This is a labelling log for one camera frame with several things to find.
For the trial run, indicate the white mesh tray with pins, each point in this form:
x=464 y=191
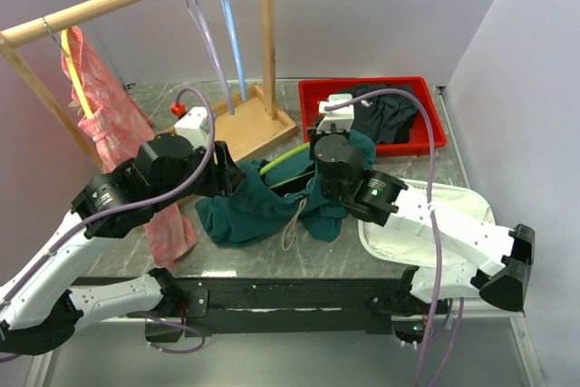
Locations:
x=412 y=244

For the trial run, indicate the yellow plastic hanger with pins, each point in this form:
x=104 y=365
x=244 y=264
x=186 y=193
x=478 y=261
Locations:
x=74 y=76

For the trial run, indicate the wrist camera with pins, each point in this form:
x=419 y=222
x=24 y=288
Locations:
x=193 y=123
x=340 y=119

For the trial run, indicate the pink patterned garment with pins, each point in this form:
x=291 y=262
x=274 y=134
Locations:
x=118 y=127

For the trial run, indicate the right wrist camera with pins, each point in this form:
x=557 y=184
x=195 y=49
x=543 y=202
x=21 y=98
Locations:
x=340 y=119

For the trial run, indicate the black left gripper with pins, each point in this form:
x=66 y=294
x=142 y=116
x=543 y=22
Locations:
x=224 y=177

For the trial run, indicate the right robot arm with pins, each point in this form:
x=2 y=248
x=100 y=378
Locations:
x=473 y=258

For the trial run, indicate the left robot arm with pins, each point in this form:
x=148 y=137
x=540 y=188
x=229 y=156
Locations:
x=40 y=310

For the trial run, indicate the black garment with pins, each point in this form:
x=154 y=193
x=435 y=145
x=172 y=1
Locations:
x=387 y=119

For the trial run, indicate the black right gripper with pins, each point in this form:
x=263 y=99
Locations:
x=314 y=136

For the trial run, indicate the purple plastic hanger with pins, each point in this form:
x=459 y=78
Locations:
x=196 y=13

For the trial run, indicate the blue plastic hanger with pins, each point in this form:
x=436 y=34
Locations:
x=232 y=33

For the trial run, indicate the green plastic hanger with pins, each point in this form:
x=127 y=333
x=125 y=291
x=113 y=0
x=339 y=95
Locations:
x=287 y=155

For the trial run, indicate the wooden clothes rack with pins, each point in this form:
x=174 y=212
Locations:
x=258 y=126

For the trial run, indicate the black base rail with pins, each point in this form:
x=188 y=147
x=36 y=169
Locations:
x=291 y=305

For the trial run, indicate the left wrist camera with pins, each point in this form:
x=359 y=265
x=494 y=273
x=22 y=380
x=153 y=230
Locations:
x=193 y=123

